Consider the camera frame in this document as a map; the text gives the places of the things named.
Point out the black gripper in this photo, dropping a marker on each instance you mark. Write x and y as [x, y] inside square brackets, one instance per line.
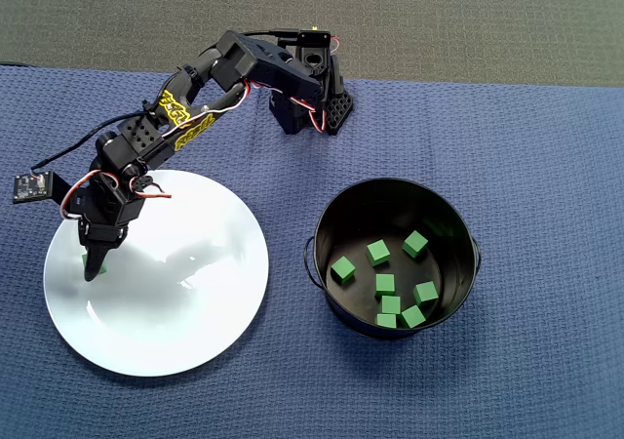
[101, 234]

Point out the white round plate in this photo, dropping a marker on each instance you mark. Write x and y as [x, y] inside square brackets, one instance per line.
[195, 288]

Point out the black metal bucket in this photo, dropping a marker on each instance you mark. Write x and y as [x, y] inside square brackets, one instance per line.
[361, 205]

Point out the blue woven tablecloth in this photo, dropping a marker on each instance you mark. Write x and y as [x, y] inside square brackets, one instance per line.
[487, 166]

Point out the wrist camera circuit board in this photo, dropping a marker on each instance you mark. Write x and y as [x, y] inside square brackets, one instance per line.
[31, 187]

